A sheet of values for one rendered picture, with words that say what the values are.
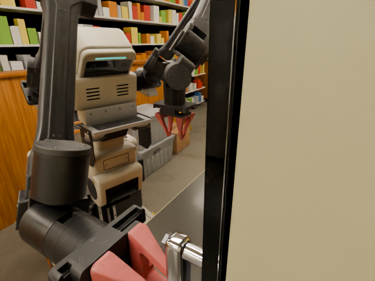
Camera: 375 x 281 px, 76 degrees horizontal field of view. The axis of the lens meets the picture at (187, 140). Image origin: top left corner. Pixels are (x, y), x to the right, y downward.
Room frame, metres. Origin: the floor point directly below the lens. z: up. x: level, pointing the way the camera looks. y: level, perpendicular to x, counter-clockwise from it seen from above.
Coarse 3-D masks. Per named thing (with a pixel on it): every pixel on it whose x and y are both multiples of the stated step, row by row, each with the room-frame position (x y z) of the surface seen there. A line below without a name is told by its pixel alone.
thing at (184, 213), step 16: (192, 192) 0.57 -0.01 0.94; (176, 208) 0.50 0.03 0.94; (192, 208) 0.50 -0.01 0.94; (160, 224) 0.45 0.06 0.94; (176, 224) 0.45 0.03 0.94; (192, 224) 0.45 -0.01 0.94; (160, 240) 0.40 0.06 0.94; (192, 240) 0.40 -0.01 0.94; (160, 272) 0.32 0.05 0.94; (192, 272) 0.32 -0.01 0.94
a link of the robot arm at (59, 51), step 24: (48, 0) 0.43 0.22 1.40; (72, 0) 0.45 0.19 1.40; (96, 0) 0.49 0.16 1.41; (48, 24) 0.41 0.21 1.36; (72, 24) 0.43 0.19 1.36; (48, 48) 0.38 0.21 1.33; (72, 48) 0.41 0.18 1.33; (48, 72) 0.36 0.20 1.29; (72, 72) 0.38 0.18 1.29; (48, 96) 0.34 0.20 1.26; (72, 96) 0.36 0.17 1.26; (48, 120) 0.32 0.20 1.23; (72, 120) 0.34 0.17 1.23
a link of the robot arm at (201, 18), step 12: (204, 0) 0.75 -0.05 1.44; (204, 12) 0.70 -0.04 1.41; (192, 24) 0.64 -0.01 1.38; (204, 24) 0.67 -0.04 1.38; (192, 36) 0.61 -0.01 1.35; (204, 36) 0.65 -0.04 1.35; (180, 48) 0.61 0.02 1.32; (192, 48) 0.60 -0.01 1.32; (204, 48) 0.61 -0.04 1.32; (192, 60) 0.62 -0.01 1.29
